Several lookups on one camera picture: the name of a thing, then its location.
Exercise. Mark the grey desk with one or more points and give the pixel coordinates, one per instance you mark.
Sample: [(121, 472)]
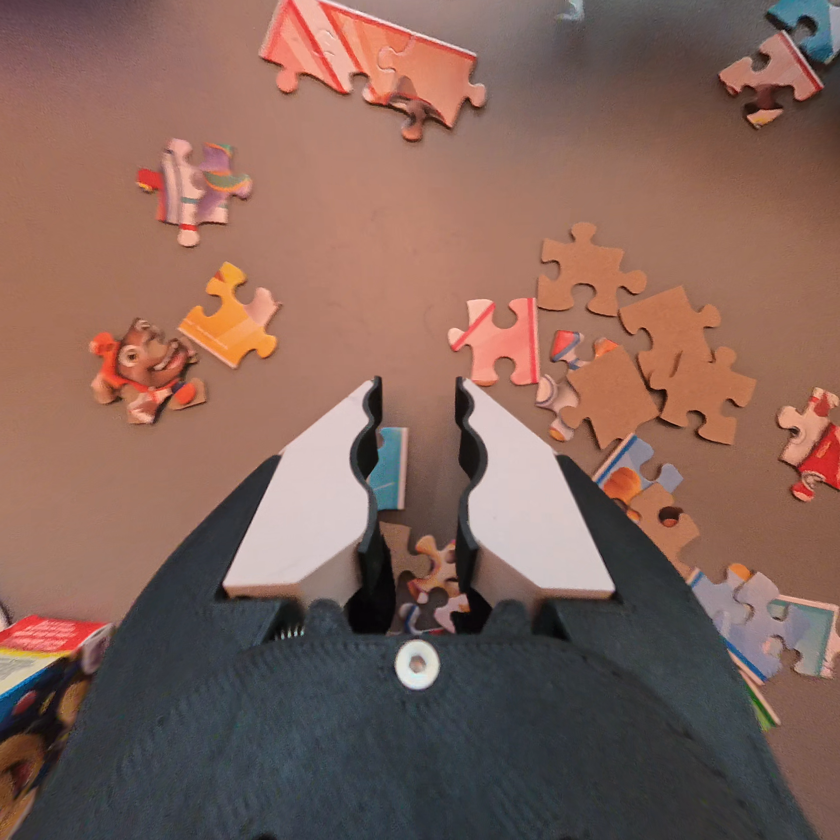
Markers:
[(394, 229)]

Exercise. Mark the pink diagonal-striped puzzle piece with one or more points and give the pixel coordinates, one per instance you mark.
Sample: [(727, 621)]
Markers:
[(505, 341)]

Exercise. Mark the red striped joined puzzle section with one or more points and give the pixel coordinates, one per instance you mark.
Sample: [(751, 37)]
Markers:
[(328, 39)]

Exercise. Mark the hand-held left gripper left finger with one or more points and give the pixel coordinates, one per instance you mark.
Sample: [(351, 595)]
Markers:
[(308, 512)]

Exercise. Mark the orange dog puzzle piece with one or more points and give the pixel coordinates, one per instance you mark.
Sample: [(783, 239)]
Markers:
[(151, 367)]

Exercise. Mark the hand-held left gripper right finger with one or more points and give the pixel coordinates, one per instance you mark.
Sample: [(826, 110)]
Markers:
[(531, 518)]

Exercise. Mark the jigsaw puzzle pieces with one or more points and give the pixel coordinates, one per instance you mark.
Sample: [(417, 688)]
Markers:
[(584, 275)]

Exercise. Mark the colourful puzzle box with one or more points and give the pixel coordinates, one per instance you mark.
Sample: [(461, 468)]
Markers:
[(33, 735)]

